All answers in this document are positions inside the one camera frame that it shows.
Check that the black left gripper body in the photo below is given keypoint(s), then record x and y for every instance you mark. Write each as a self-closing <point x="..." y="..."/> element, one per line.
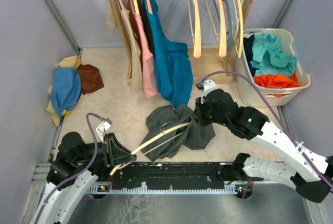
<point x="109" y="152"/>

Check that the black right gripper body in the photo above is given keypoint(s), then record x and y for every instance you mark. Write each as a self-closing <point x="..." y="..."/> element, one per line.
<point x="205" y="115"/>

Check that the cream wooden hanger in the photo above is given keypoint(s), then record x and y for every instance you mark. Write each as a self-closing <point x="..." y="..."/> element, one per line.
<point x="195" y="28"/>
<point x="158" y="136"/>
<point x="221" y="35"/>

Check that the dark grey t-shirt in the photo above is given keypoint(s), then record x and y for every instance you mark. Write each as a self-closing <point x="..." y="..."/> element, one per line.
<point x="193" y="136"/>

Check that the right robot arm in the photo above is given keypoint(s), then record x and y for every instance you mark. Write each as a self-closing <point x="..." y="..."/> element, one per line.
<point x="308" y="173"/>

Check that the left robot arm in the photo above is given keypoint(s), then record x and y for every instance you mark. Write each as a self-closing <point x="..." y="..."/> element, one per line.
<point x="77" y="166"/>

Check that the teal blue hanging t-shirt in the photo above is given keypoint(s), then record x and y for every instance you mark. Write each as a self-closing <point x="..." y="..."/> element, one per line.
<point x="172" y="66"/>

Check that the pink hanging t-shirt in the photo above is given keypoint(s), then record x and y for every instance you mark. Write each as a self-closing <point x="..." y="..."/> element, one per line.
<point x="141" y="28"/>

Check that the yellow cream hanger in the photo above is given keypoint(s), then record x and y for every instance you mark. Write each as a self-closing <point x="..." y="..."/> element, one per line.
<point x="238" y="30"/>

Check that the beige hanging t-shirt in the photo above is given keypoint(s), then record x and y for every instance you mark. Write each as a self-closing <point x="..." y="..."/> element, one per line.
<point x="122" y="20"/>

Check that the wooden clothes rack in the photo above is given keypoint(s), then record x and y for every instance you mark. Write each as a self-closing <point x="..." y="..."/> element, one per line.
<point x="209" y="58"/>

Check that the brown folded cloth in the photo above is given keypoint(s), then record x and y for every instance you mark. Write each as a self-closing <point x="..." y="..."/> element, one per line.
<point x="91" y="80"/>

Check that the blue folded cloth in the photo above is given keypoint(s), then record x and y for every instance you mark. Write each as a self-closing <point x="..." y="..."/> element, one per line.
<point x="66" y="89"/>

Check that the orange garment in basket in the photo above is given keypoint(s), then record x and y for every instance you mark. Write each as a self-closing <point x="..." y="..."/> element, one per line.
<point x="277" y="81"/>

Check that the turquoise garment in basket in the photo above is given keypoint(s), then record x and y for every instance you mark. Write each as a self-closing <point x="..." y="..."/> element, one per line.
<point x="269" y="57"/>

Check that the navy garment in basket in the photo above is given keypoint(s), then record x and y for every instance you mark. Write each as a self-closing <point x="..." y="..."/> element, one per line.
<point x="248" y="45"/>

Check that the white laundry basket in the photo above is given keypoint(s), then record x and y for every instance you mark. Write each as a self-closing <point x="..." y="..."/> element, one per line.
<point x="275" y="96"/>

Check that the yellow cloth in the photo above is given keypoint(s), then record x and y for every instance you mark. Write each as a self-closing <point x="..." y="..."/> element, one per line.
<point x="73" y="62"/>

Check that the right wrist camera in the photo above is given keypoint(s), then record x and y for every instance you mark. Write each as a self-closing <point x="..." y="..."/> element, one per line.
<point x="206" y="87"/>

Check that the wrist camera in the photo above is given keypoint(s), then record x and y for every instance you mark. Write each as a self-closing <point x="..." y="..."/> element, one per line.
<point x="103" y="127"/>
<point x="206" y="87"/>

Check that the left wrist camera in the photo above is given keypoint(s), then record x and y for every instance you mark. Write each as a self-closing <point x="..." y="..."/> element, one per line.
<point x="103" y="127"/>

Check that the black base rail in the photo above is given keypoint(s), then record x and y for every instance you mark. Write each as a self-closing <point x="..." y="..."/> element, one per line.
<point x="170" y="176"/>

